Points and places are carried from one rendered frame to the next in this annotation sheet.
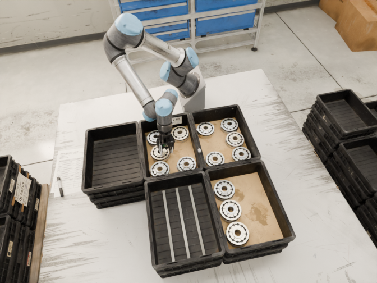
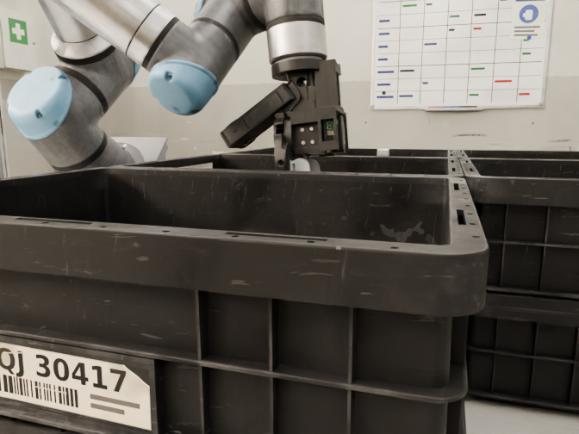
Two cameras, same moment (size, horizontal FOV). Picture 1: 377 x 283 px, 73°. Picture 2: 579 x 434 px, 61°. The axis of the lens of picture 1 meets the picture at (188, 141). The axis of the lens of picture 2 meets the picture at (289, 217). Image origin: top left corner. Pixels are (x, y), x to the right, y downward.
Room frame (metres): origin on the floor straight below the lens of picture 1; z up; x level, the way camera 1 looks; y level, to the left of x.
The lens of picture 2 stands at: (0.56, 0.71, 0.98)
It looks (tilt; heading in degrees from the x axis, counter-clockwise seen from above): 10 degrees down; 295
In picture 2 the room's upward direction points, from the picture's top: straight up
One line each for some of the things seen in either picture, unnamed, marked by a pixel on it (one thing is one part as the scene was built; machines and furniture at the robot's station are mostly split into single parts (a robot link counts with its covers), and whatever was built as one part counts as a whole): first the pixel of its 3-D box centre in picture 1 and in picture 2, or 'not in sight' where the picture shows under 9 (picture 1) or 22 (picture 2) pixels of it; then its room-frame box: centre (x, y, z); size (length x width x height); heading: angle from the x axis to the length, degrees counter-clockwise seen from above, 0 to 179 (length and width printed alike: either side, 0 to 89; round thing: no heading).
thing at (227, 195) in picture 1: (224, 188); not in sight; (0.57, -0.16, 0.86); 0.10 x 0.10 x 0.01
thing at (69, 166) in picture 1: (72, 169); not in sight; (0.84, 0.72, 0.70); 0.33 x 0.23 x 0.01; 9
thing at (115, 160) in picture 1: (115, 159); (196, 268); (0.78, 0.40, 0.87); 0.40 x 0.30 x 0.11; 8
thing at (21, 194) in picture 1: (22, 188); not in sight; (0.90, 1.21, 0.41); 0.31 x 0.02 x 0.16; 9
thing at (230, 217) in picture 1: (230, 209); not in sight; (0.46, -0.18, 0.86); 0.10 x 0.10 x 0.01
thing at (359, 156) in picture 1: (363, 173); not in sight; (0.88, -1.28, 0.31); 0.40 x 0.30 x 0.34; 9
